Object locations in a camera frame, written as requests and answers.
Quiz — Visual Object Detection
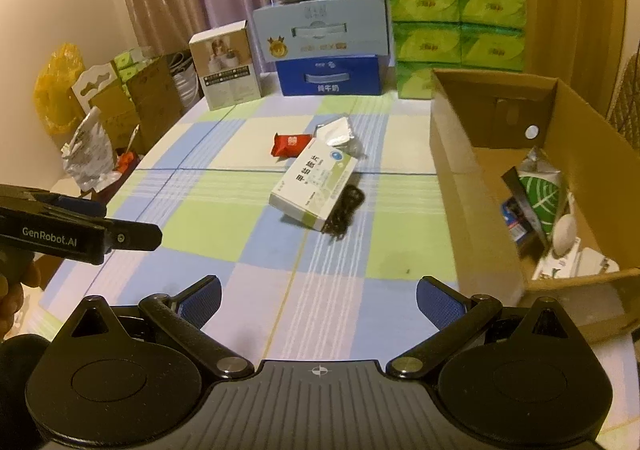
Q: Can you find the yellow plastic bag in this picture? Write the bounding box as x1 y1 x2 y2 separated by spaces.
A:
32 43 86 137

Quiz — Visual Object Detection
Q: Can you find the light blue milk carton box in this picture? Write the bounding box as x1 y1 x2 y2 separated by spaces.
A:
253 0 390 62

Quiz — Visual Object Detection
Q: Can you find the dark blue milk carton box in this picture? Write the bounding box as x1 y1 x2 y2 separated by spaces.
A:
276 55 388 96

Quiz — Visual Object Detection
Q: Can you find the white product box with photo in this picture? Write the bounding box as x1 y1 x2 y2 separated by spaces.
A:
189 20 262 110

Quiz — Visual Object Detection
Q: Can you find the red snack packet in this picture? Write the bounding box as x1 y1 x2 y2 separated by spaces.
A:
271 135 314 158

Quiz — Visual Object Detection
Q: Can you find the silver foil packet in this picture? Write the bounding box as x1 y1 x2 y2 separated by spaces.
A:
314 116 355 147

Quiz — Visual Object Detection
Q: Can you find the checked tablecloth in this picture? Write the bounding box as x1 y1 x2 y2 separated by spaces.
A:
39 91 501 366

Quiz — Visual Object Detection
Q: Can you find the person's left hand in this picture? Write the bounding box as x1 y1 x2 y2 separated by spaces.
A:
0 261 41 338

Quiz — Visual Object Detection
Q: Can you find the white striped bag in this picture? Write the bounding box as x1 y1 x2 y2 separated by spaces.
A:
168 50 201 112

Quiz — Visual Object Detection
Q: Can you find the small white spoon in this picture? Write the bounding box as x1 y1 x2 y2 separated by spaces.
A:
551 214 577 258

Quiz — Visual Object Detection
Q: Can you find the green tissue pack bundle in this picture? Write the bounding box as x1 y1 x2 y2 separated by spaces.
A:
387 0 527 100

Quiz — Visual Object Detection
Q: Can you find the quilted chair back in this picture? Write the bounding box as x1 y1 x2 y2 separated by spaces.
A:
608 52 640 152

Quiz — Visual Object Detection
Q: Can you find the large brown cardboard box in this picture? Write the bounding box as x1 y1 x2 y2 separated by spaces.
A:
431 69 639 343

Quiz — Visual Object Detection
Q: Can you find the black audio cable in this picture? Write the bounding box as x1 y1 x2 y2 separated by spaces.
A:
322 182 367 237

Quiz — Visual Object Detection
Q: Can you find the white green pill box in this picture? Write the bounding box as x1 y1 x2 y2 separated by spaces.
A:
269 139 358 231

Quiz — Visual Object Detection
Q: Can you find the clear blue-label plastic box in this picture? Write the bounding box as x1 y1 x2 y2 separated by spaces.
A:
501 197 532 244

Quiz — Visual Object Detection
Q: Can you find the white phone box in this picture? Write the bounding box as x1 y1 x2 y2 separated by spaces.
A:
575 247 620 277

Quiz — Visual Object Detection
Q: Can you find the brown cardboard boxes stack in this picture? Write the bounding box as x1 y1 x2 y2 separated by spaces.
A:
72 56 182 155

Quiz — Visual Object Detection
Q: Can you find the crumpled white plastic bag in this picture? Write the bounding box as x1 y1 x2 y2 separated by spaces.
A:
61 107 120 193

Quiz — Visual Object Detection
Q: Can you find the orange handled screwdriver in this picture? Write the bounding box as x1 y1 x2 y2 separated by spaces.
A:
116 125 140 173

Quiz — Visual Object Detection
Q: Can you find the white green medicine box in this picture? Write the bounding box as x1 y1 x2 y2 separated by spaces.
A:
532 237 582 281

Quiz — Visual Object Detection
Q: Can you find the dark green foil pouch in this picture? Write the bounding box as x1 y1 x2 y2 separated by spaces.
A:
501 147 568 247

